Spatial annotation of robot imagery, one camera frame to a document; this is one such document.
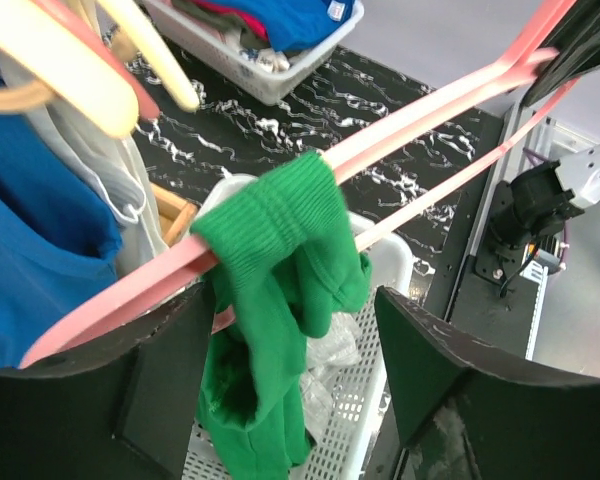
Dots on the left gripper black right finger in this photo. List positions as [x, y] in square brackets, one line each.
[421, 372]

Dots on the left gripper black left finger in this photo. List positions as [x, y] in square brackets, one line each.
[158, 411]

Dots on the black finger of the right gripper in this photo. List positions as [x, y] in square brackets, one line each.
[577, 40]

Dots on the grey tank top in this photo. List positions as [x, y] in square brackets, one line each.
[326, 357]

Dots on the blue tank top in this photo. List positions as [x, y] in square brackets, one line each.
[58, 240]

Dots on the green tank top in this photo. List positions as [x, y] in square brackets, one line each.
[287, 261]

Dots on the cream wooden hanger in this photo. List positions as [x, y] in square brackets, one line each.
[59, 49]

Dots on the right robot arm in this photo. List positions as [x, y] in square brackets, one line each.
[540, 200]

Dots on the white tank top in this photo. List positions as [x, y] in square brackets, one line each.
[113, 169]

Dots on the pink striped-top hanger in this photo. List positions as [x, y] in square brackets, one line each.
[115, 65]

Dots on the white perforated plastic basket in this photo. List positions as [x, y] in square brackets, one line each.
[356, 392]

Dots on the wooden clothes rack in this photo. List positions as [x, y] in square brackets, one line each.
[176, 214]

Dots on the blue cloth in bin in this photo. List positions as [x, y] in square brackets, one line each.
[290, 24]

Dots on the white right bin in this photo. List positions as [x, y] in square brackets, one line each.
[255, 73]

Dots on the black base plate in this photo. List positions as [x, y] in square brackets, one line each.
[456, 276]

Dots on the aluminium rail frame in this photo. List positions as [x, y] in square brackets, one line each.
[509, 315]

